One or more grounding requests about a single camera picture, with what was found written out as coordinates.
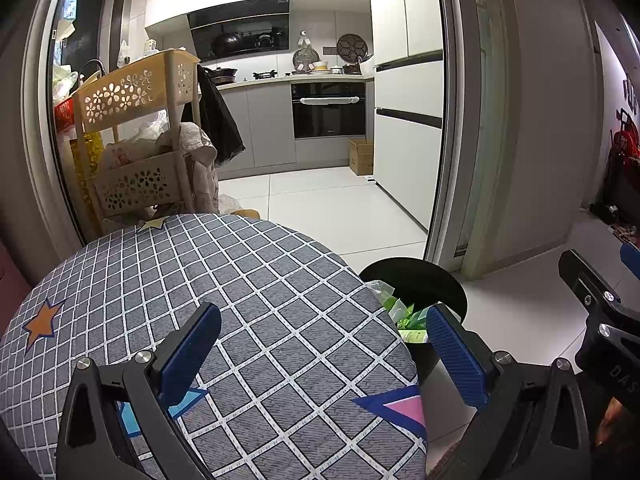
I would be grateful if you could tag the grey kitchen counter cabinet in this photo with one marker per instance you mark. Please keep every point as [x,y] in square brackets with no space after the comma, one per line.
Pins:
[270,125]

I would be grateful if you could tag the black hanging cloth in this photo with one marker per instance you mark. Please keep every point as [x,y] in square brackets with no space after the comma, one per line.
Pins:
[217,125]

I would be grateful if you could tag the beige perforated rack cart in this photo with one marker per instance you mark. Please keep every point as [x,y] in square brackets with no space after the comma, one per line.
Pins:
[130,90]

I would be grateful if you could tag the dark shoes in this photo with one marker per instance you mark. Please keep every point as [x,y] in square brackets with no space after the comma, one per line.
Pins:
[607,212]

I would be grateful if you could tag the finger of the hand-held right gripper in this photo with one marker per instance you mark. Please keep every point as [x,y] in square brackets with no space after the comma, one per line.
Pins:
[631,260]
[585,280]

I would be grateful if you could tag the black range hood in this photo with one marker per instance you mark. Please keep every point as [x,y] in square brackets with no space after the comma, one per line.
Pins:
[240,20]

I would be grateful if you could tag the black wok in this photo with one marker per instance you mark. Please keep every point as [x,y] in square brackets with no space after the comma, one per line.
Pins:
[222,76]

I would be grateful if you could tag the round flower-patterned tray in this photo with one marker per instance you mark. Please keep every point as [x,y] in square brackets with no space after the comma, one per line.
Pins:
[351,47]

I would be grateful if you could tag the brown paper bag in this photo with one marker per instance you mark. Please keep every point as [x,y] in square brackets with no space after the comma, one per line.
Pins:
[247,213]

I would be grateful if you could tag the white wall cabinets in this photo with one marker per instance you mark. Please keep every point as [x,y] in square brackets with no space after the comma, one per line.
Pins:
[390,10]

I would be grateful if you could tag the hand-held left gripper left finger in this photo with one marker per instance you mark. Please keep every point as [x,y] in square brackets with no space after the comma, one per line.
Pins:
[192,350]

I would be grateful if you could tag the black kitchen faucet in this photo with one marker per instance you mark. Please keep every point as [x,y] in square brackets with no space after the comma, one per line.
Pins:
[91,61]

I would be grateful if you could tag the crumpled white plastic bag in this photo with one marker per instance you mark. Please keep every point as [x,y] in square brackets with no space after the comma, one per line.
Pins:
[230,204]

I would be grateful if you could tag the black built-in oven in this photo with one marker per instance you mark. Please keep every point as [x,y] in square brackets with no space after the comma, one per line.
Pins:
[327,117]

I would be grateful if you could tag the pink floral cloth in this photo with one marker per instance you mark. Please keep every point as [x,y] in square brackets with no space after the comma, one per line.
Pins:
[200,170]

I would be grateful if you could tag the grey checked tablecloth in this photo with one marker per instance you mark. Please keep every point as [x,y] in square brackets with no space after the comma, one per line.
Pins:
[250,310]

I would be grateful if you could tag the yellow packet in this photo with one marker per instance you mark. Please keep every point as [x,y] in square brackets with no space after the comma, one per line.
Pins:
[87,155]

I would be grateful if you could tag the green plastic bag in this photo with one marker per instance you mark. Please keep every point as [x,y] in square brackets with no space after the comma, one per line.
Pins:
[410,320]

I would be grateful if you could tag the black trash bin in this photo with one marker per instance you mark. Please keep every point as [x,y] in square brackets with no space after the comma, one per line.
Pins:
[430,280]

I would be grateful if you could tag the stacked white bowls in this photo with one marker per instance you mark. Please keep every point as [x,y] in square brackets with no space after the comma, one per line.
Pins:
[320,66]

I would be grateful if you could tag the sliding glass door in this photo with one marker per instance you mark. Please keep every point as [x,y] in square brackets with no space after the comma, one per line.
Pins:
[470,110]

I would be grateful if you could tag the wall picture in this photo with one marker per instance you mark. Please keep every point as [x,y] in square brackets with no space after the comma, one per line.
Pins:
[632,95]

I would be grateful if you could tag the small cooking pot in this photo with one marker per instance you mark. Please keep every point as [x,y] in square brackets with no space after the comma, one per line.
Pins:
[351,68]

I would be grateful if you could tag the cardboard box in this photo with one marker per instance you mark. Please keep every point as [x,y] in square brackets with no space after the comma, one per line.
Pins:
[361,157]

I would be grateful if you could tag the red basket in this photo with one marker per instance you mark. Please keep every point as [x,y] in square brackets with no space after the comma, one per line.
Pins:
[64,115]

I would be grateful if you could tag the white refrigerator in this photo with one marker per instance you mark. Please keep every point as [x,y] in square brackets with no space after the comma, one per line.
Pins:
[407,160]

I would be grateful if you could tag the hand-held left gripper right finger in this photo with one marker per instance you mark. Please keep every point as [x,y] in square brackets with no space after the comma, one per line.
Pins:
[455,360]

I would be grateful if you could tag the gas stove burner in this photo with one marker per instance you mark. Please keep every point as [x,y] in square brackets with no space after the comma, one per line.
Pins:
[265,75]

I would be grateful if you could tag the person's right hand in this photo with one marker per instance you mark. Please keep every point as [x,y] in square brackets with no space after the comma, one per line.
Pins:
[612,422]

